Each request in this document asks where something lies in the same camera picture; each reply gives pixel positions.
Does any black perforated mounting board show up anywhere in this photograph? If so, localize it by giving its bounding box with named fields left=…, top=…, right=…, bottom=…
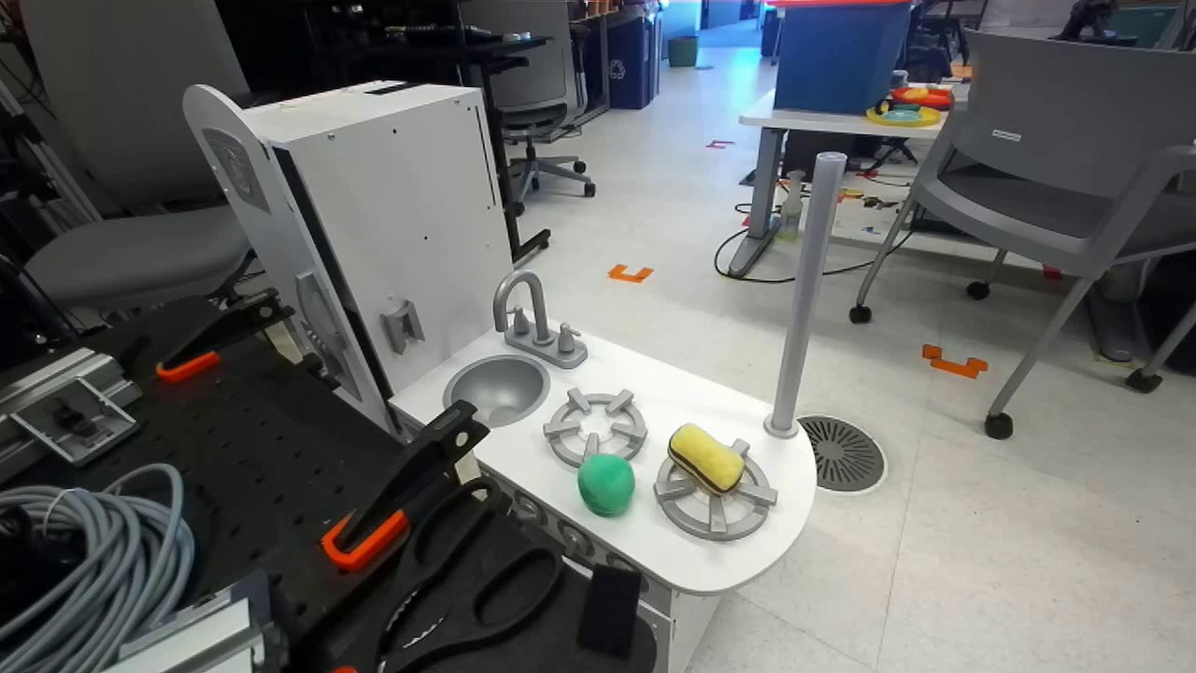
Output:
left=47, top=291, right=666, bottom=673

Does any colourful toy on table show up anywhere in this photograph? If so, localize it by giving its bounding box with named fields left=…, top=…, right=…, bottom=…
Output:
left=863, top=78, right=958, bottom=136

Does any grey toy tap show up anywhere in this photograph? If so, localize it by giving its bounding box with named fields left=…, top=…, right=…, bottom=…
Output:
left=489, top=271, right=592, bottom=369

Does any yellow sponge with black base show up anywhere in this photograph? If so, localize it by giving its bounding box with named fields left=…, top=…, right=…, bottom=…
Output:
left=666, top=418, right=751, bottom=499

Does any grey toy stove burner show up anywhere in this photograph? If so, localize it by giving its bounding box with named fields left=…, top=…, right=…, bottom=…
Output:
left=651, top=435, right=781, bottom=546
left=538, top=385, right=655, bottom=470

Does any black office swivel chair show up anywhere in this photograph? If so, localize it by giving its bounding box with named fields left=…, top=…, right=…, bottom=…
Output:
left=451, top=0, right=602, bottom=211

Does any black floor cable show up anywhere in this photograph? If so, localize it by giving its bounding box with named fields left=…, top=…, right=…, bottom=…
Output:
left=710, top=183, right=918, bottom=287

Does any grey cabinet door handle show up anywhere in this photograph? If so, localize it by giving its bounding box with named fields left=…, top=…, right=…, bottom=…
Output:
left=376, top=294, right=430, bottom=360

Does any green round toy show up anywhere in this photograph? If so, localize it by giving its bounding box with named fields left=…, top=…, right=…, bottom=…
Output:
left=577, top=449, right=638, bottom=519

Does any white toy kitchen cabinet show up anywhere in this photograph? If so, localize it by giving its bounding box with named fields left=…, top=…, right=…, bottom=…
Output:
left=179, top=78, right=517, bottom=439

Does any blue recycling bin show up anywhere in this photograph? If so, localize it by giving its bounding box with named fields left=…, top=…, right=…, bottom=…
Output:
left=604, top=10, right=663, bottom=112

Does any round floor drain grate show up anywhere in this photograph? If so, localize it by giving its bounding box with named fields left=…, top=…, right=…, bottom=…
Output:
left=795, top=413, right=891, bottom=499

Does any silver aluminium bracket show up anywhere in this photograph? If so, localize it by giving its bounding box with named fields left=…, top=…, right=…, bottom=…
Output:
left=0, top=343, right=142, bottom=481

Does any grey upholstered office chair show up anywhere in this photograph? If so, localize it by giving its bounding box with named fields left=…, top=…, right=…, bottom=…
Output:
left=14, top=0, right=263, bottom=316

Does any black clamp with orange tip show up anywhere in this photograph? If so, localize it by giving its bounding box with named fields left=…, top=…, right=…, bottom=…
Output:
left=319, top=397, right=494, bottom=575
left=153, top=287, right=289, bottom=390

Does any light blue coiled cable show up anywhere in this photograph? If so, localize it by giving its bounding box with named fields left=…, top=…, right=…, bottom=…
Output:
left=0, top=460, right=197, bottom=673

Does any blue storage bin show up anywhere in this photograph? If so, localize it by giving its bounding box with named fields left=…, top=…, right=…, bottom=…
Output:
left=764, top=0, right=918, bottom=121

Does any white toy kitchen counter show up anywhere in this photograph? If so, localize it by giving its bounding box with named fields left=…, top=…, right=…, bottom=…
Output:
left=390, top=327, right=823, bottom=673

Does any white table with grey legs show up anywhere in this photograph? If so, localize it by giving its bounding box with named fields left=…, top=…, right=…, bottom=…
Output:
left=726, top=86, right=1061, bottom=283

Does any grey chair on casters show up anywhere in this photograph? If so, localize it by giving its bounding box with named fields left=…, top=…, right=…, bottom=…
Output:
left=846, top=29, right=1196, bottom=443

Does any grey toy sink bowl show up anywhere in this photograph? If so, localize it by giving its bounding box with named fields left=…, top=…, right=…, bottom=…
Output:
left=441, top=352, right=554, bottom=432

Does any grey vertical pole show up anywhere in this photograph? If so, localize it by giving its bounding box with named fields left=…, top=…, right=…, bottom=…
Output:
left=764, top=150, right=850, bottom=443

